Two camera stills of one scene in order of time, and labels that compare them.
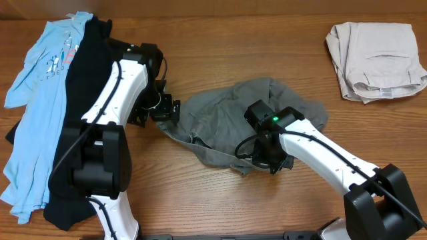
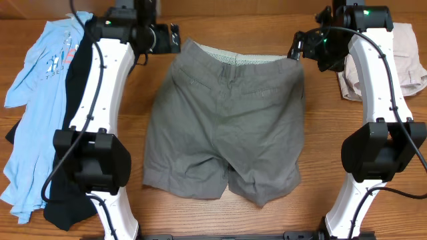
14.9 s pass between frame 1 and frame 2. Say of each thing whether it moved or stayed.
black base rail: stayed
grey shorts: moved
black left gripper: moved
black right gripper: moved
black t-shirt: stayed
